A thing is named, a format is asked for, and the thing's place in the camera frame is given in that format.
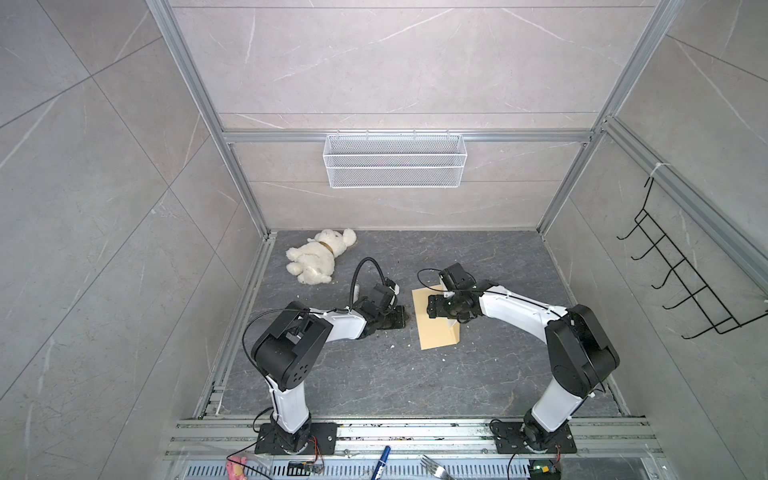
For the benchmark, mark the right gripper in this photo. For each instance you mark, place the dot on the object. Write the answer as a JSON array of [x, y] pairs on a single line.
[[435, 307]]

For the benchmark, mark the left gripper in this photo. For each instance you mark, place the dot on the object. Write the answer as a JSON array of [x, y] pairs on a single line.
[[402, 322]]

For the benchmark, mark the yellow envelope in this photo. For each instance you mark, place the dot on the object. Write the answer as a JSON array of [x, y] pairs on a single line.
[[433, 332]]

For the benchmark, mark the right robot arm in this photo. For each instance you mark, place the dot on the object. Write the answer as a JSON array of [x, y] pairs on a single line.
[[580, 353]]

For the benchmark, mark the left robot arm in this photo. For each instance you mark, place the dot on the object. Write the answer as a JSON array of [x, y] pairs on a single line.
[[285, 353]]

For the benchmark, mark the white teddy bear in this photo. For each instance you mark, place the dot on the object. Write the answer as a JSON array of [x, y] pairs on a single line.
[[314, 262]]

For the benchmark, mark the blue marker pen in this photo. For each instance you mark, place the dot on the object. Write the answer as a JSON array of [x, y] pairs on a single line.
[[381, 464]]

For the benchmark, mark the silver fork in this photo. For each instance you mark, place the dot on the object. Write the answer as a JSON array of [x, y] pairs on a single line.
[[435, 469]]

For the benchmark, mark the pink object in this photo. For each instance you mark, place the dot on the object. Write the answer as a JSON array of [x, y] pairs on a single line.
[[236, 468]]

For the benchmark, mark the white wire mesh basket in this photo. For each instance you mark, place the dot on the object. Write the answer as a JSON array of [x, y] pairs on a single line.
[[415, 160]]

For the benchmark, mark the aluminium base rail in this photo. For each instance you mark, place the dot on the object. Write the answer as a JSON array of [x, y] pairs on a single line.
[[348, 448]]

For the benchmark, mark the black wire hook rack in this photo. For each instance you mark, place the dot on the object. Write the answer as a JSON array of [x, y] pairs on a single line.
[[718, 317]]

